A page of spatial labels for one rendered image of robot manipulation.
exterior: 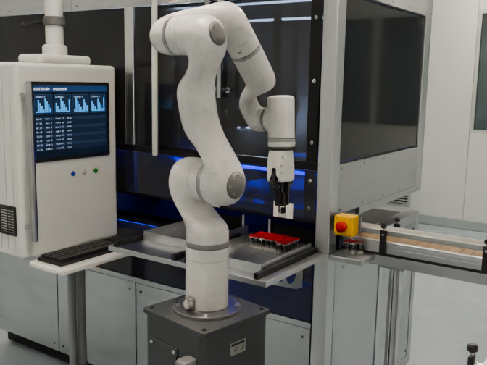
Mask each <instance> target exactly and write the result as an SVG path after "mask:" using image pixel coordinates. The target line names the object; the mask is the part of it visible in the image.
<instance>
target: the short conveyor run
mask: <svg viewBox="0 0 487 365"><path fill-rule="evenodd" d="M394 221H395V222H396V223H394V226H393V227H390V226H387V224H382V225H376V224H370V223H366V222H361V232H360V234H358V235H355V236H354V237H347V236H342V237H341V249H344V241H345V240H347V239H352V240H358V241H363V242H364V244H363V245H364V251H363V252H364V253H371V254H375V260H373V261H371V262H370V264H377V265H381V266H385V267H393V268H397V269H403V270H408V271H412V272H419V273H423V274H430V275H434V276H439V277H445V278H449V279H454V280H461V281H465V282H472V283H476V284H481V285H487V239H485V240H476V239H470V238H461V237H457V236H451V235H442V234H437V233H432V232H423V231H418V230H409V229H404V228H400V224H398V222H400V218H399V217H396V218H394Z"/></svg>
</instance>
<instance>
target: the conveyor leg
mask: <svg viewBox="0 0 487 365"><path fill-rule="evenodd" d="M380 267H383V268H387V269H389V277H388V301H387V314H386V338H385V350H384V363H383V365H397V361H398V349H399V326H400V314H401V292H402V280H403V272H404V271H406V270H403V269H397V268H393V267H385V266H380Z"/></svg>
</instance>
